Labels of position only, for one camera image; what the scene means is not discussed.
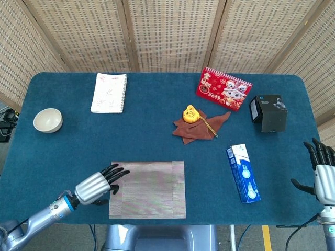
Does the blue and white carton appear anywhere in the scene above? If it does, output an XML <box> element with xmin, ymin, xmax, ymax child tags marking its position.
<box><xmin>226</xmin><ymin>143</ymin><xmax>261</xmax><ymax>204</ymax></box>

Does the blue cable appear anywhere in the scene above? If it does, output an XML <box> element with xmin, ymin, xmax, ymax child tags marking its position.
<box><xmin>88</xmin><ymin>224</ymin><xmax>98</xmax><ymax>251</ymax></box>
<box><xmin>236</xmin><ymin>224</ymin><xmax>252</xmax><ymax>251</ymax></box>

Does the brown cloth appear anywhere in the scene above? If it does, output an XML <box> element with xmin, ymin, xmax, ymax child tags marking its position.
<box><xmin>172</xmin><ymin>109</ymin><xmax>232</xmax><ymax>145</ymax></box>

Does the yellow tape measure with strap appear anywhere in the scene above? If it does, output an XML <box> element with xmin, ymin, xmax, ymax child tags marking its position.
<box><xmin>182</xmin><ymin>104</ymin><xmax>219</xmax><ymax>138</ymax></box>

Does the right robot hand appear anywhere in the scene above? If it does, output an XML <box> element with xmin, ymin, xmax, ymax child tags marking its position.
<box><xmin>291</xmin><ymin>138</ymin><xmax>335</xmax><ymax>204</ymax></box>

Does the black cardboard box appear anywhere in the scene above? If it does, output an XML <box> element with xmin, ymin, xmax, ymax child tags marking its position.
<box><xmin>249</xmin><ymin>94</ymin><xmax>288</xmax><ymax>133</ymax></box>

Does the black device with cables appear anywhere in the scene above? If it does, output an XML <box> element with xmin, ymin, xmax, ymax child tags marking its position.
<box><xmin>0</xmin><ymin>108</ymin><xmax>19</xmax><ymax>143</ymax></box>

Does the white ceramic bowl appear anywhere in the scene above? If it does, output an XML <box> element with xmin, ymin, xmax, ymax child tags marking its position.
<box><xmin>33</xmin><ymin>108</ymin><xmax>63</xmax><ymax>134</ymax></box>

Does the spiral notebook with red drawings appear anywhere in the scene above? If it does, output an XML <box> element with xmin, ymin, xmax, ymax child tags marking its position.
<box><xmin>90</xmin><ymin>73</ymin><xmax>128</xmax><ymax>114</ymax></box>

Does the woven bamboo folding screen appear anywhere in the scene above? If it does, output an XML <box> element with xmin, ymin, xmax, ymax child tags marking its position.
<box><xmin>0</xmin><ymin>0</ymin><xmax>335</xmax><ymax>142</ymax></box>

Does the white table leg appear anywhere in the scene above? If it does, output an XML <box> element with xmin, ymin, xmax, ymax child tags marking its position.
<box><xmin>229</xmin><ymin>224</ymin><xmax>237</xmax><ymax>251</ymax></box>

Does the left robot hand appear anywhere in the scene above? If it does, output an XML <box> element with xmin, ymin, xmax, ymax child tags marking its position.
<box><xmin>74</xmin><ymin>163</ymin><xmax>130</xmax><ymax>206</ymax></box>

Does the grey woven placemat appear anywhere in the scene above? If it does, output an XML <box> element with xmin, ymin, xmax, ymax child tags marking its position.
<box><xmin>108</xmin><ymin>161</ymin><xmax>187</xmax><ymax>219</ymax></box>

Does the blue felt table cover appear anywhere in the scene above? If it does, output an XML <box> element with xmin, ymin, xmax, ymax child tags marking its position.
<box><xmin>0</xmin><ymin>72</ymin><xmax>325</xmax><ymax>226</ymax></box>

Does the red 2026 desk calendar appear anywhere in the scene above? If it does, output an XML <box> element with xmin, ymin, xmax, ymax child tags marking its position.
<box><xmin>195</xmin><ymin>66</ymin><xmax>254</xmax><ymax>112</ymax></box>

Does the gray robot base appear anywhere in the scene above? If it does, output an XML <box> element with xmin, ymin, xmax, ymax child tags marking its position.
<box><xmin>100</xmin><ymin>224</ymin><xmax>219</xmax><ymax>251</ymax></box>

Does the black cable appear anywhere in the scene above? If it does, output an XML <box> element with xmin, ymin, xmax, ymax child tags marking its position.
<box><xmin>276</xmin><ymin>213</ymin><xmax>322</xmax><ymax>251</ymax></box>

